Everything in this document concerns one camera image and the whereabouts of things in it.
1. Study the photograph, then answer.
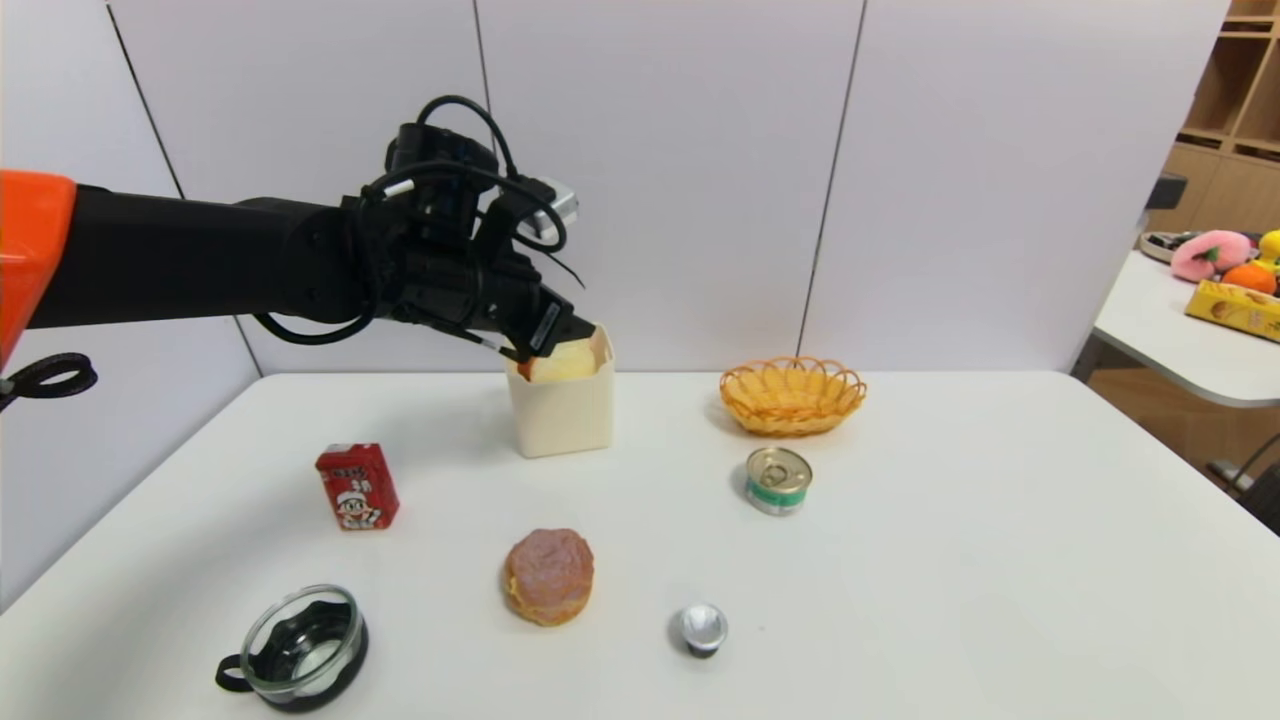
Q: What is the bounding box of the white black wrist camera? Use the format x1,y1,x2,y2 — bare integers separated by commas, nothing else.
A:
514,178,581,252

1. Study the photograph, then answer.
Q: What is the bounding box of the red milk carton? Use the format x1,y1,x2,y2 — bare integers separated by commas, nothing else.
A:
315,443,401,532

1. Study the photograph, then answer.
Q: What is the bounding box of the wooden shelf unit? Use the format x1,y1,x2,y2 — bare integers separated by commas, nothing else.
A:
1145,0,1280,236

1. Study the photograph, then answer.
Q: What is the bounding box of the black looped wrist cable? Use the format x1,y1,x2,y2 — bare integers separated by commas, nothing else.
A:
362,162,569,257

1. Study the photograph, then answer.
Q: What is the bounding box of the pink plush toy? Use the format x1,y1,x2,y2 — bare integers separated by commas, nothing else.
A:
1170,230,1253,283

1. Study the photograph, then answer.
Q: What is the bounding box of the yellow snack box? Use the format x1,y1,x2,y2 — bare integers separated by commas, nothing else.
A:
1185,279,1280,344

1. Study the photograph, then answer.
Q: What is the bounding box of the black camera cable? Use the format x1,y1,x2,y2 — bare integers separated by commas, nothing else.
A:
414,95,523,183

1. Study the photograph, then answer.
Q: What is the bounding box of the toast bread slice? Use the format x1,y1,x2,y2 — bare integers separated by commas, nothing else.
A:
517,340,599,385

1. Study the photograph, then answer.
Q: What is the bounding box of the black chair base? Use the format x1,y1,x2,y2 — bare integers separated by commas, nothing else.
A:
1205,432,1280,537

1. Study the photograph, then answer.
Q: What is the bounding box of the white side table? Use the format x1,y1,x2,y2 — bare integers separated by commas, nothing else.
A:
1070,248,1280,409

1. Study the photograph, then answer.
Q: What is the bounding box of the thin black wire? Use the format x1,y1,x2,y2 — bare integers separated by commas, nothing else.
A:
543,248,589,292

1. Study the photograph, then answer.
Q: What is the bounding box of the black strap loop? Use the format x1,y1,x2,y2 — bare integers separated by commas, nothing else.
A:
0,352,99,414

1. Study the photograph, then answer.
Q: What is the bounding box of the pink topped burger bun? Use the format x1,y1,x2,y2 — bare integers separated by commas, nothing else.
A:
503,528,595,627

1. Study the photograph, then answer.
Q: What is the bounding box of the orange wicker basket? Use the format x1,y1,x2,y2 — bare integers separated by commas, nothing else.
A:
719,356,868,438

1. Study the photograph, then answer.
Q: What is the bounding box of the green label tin can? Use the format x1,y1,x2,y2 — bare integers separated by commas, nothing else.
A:
745,446,813,517

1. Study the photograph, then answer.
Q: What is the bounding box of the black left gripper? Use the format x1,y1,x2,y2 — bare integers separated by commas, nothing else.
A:
471,250,597,363

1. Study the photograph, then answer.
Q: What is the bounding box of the cream square plastic box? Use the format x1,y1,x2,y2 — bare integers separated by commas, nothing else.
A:
504,325,616,460

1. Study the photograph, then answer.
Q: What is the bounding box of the orange plush fruit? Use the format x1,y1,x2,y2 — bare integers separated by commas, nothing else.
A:
1221,262,1278,296

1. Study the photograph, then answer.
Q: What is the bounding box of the silver round knob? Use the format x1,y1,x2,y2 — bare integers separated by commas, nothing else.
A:
670,603,729,659

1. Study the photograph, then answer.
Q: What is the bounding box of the dark round tray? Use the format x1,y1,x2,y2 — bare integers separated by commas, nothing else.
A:
1140,231,1201,265

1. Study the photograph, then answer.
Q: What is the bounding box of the black cable under forearm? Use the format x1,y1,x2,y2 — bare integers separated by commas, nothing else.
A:
250,303,379,347

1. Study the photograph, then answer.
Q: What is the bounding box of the glass cup with black handle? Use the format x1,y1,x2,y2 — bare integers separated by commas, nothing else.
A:
215,585,369,713

